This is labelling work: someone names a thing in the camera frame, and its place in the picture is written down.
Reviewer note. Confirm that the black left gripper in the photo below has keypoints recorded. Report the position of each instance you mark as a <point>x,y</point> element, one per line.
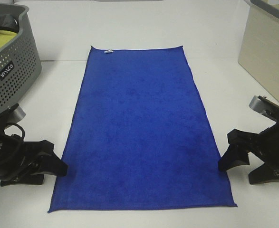
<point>24,162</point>

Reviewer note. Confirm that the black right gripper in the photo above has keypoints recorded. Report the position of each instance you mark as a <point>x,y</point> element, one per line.
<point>264,145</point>

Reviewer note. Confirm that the blue microfiber towel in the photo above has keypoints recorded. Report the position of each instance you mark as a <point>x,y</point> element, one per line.
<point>140,138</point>

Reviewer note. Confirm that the grey perforated laundry basket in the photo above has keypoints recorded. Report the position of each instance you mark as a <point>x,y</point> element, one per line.
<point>20,64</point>

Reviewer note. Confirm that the beige storage box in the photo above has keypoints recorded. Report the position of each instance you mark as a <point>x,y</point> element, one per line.
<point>259,54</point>

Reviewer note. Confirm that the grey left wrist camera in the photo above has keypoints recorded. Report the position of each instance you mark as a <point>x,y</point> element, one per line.
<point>16,115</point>

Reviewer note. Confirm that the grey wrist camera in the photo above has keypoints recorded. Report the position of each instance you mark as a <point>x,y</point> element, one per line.
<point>265,107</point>
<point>16,115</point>

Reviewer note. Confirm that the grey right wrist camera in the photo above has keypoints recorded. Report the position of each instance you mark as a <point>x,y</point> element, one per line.
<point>265,107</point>

